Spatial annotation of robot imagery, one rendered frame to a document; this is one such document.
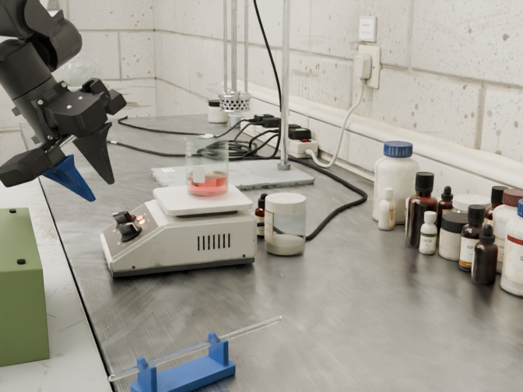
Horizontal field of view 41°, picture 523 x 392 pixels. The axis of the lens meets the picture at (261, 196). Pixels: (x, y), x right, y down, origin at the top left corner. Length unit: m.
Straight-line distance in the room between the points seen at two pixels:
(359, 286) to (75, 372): 0.38
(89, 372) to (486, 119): 0.78
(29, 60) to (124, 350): 0.35
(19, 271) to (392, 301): 0.44
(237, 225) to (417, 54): 0.59
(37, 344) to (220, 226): 0.31
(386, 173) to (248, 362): 0.52
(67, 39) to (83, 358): 0.41
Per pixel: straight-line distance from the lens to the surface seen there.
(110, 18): 3.41
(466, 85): 1.27
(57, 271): 0.99
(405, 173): 1.15
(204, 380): 0.68
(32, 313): 0.74
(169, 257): 0.94
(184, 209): 0.93
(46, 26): 0.88
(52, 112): 0.85
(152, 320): 0.82
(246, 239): 0.96
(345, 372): 0.71
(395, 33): 1.45
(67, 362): 0.75
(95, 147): 0.92
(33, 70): 0.87
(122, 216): 1.00
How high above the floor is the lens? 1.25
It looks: 15 degrees down
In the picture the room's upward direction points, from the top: straight up
